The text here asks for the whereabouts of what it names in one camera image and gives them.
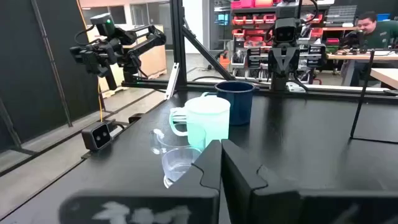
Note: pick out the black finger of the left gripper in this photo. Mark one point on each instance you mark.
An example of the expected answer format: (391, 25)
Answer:
(277, 57)
(290, 57)

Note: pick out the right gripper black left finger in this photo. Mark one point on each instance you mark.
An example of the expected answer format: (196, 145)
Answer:
(140, 205)

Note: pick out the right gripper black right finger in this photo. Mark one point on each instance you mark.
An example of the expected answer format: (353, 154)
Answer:
(311, 208)

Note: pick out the dark blue enamel mug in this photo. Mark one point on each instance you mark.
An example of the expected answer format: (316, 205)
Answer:
(239, 105)

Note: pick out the clear plastic footed cup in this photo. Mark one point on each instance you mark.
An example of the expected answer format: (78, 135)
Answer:
(177, 161)

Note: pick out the teal plastic mug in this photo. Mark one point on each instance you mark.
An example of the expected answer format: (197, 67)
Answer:
(211, 121)

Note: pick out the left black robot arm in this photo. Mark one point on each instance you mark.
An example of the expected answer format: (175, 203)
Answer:
(286, 9)

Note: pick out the wooden shelf black metal legs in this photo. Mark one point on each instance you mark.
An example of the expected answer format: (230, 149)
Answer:
(362, 93)

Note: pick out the rack with red bins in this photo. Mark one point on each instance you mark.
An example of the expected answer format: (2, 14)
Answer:
(258, 31)

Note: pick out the long wooden desk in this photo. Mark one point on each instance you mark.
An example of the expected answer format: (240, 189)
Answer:
(357, 56)

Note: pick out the person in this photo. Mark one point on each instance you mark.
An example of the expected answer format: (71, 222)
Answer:
(377, 34)

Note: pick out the light wooden table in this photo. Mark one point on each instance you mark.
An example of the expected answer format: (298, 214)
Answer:
(385, 76)

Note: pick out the black partition panel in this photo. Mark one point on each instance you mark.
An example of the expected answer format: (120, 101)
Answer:
(31, 62)

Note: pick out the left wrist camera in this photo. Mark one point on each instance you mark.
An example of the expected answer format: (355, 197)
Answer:
(286, 31)

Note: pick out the black table-level camera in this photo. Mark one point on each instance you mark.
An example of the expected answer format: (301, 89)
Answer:
(97, 136)

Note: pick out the black aluminium rig frame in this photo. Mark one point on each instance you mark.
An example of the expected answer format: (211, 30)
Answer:
(178, 46)

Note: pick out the silver metal bracket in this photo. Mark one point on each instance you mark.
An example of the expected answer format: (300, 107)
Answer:
(172, 81)

